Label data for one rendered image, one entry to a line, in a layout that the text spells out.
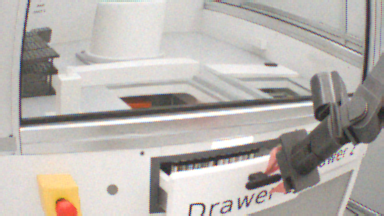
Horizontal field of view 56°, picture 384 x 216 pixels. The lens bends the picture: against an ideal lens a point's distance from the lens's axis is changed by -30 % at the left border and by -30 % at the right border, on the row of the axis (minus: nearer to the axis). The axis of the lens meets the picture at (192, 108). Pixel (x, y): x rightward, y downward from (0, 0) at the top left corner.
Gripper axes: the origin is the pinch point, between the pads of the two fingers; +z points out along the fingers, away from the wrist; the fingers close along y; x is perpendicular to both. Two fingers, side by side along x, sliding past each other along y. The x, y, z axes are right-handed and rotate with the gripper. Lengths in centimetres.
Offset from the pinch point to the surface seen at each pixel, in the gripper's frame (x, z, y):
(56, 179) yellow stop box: 35.6, 3.4, 6.7
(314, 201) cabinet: -30.6, 20.4, -5.4
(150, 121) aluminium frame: 17.8, -0.8, 13.1
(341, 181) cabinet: -42.6, 18.4, -3.7
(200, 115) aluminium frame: 9.6, -0.8, 13.2
